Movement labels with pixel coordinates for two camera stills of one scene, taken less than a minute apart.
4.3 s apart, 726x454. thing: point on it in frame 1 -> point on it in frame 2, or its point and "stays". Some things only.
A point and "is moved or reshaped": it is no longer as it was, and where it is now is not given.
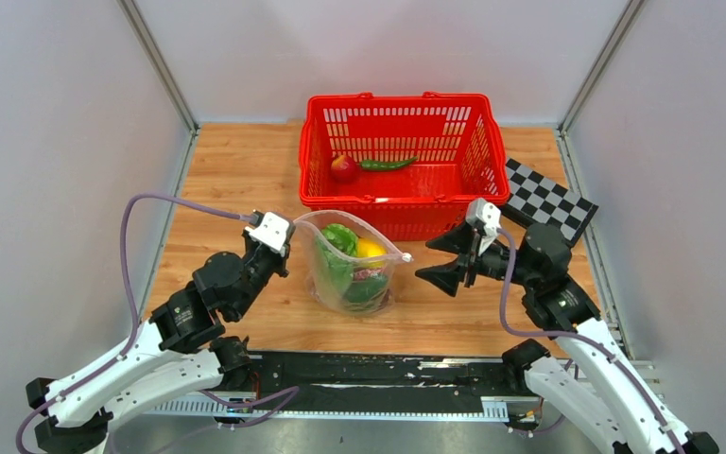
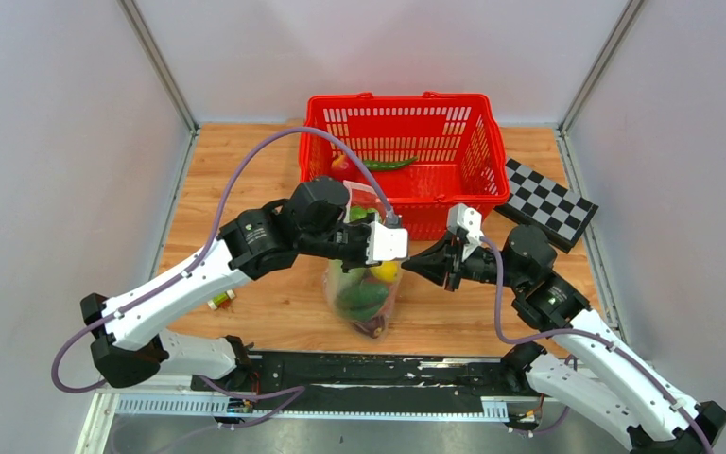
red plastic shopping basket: (406, 166) stays
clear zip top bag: (349, 262) is moved or reshaped
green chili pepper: (383, 165) stays
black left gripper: (284, 261) -> (360, 259)
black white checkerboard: (534, 199) stays
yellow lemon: (371, 253) is moved or reshaped
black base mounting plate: (459, 375) stays
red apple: (343, 168) stays
